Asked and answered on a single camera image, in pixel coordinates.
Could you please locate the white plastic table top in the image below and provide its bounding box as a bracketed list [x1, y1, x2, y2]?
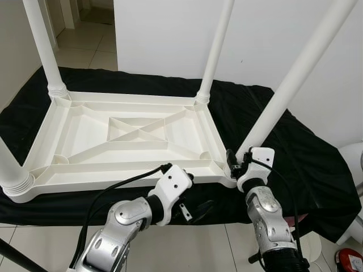
[0, 91, 239, 203]

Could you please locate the dark grey table leg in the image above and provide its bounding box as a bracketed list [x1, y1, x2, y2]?
[248, 218, 313, 266]

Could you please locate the black tablecloth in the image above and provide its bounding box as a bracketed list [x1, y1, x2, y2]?
[0, 67, 363, 244]

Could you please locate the pink cushion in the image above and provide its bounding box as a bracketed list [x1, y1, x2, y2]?
[294, 212, 314, 226]

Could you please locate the red round appliance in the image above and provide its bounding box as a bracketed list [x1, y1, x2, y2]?
[335, 248, 363, 272]

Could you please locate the black stand leg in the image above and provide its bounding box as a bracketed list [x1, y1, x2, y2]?
[0, 238, 49, 272]

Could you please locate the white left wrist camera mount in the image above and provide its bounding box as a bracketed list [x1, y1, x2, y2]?
[149, 164, 193, 226]

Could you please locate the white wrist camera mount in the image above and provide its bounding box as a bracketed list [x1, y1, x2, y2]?
[149, 164, 193, 226]
[237, 147, 276, 193]

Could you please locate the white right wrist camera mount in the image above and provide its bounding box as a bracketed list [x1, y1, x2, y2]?
[237, 147, 276, 193]

